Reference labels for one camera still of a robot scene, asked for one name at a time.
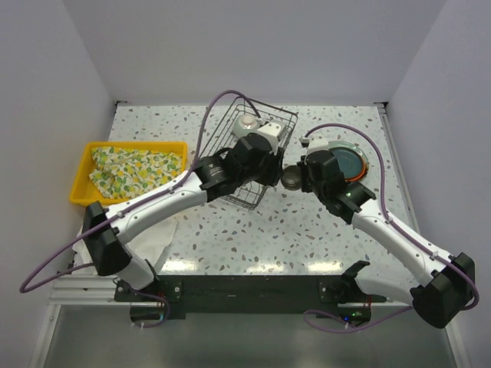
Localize celadon green flower plate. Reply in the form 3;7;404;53
328;140;369;169

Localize beige ceramic cup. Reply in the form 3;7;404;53
281;165;302;191

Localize teal blue plate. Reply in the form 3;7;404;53
331;147;365;180

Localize orange red plate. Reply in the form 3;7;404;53
340;153;368;182

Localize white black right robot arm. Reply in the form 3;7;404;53
297;150;479;328

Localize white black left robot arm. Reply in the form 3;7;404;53
82;132;284;301

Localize celadon green bowl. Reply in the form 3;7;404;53
232;113;262;139

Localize white towel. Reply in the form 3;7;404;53
72;218;178;266

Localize lemon print cloth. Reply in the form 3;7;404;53
89;146;184;200

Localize yellow plastic tray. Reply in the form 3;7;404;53
69;141;188;206

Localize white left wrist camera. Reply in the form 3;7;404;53
256;122;286;154

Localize black wire dish rack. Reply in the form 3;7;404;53
193;96;298;209

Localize aluminium frame rail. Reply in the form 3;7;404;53
358;104;448;249

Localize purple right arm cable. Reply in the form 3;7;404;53
305;123;480;311

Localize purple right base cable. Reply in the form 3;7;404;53
302;302;417;332

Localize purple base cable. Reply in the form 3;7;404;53
302;302;417;332
130;288;173;329

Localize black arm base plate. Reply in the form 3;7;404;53
114;275;387;321

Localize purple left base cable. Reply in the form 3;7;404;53
130;288;173;329

